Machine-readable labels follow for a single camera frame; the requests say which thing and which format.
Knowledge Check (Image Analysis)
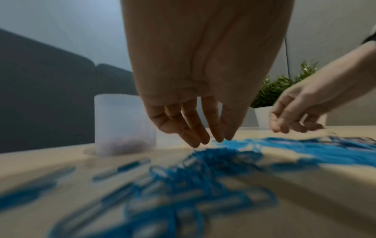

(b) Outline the person's right hand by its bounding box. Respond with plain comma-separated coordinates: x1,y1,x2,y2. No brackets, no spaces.
269,43,376,134

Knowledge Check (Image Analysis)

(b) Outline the translucent divided plastic box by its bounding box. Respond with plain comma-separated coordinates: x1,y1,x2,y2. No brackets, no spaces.
94,93,158,157

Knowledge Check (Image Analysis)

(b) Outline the right wrist marker band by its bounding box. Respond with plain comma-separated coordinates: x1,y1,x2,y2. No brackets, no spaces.
362,32,376,45

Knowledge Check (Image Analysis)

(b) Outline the grey high-back sofa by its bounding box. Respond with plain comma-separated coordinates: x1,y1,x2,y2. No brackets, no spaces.
0,27,139,154

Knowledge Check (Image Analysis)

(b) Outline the person's left hand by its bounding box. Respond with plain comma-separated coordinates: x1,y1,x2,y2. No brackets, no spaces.
119,0,295,148

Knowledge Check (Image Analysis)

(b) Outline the cluster of blue paper clips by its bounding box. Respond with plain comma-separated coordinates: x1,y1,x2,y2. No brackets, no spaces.
0,147,280,238
220,136,376,169

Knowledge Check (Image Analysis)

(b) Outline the heap of pink paper clips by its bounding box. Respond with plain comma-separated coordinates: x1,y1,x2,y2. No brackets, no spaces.
98,136,154,156

